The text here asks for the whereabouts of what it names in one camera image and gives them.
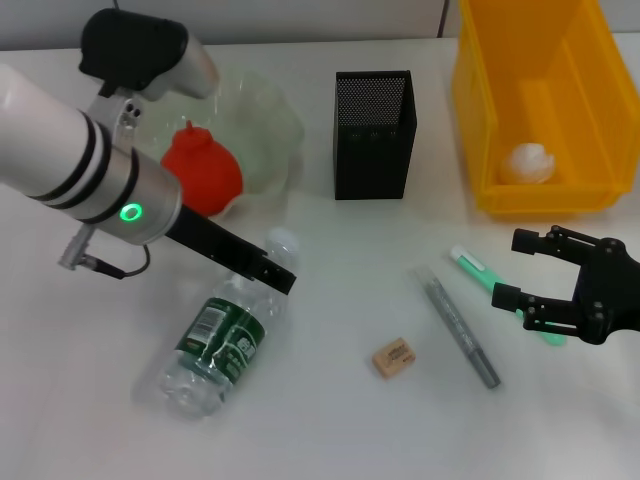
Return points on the orange fruit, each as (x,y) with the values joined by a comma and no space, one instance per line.
(210,170)

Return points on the translucent wavy fruit plate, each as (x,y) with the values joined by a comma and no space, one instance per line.
(260,130)

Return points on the yellow plastic storage bin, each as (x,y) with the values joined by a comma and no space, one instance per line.
(550,100)

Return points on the tan eraser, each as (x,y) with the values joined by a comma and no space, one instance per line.
(394,359)

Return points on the white paper ball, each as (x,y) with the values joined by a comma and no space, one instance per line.
(527,162)

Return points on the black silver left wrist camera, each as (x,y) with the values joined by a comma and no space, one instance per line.
(135,50)

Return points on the green pen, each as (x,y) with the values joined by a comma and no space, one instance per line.
(475,267)

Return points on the clear green-label water bottle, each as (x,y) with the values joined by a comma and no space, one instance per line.
(225,345)

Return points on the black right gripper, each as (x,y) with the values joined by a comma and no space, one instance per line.
(612,295)

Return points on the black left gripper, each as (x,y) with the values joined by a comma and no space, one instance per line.
(210,240)

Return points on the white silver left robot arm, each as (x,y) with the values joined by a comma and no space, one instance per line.
(60,145)

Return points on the black mesh pen holder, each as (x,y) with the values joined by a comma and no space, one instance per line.
(375,165)

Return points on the grey marker pen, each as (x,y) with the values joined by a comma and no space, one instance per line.
(460,330)

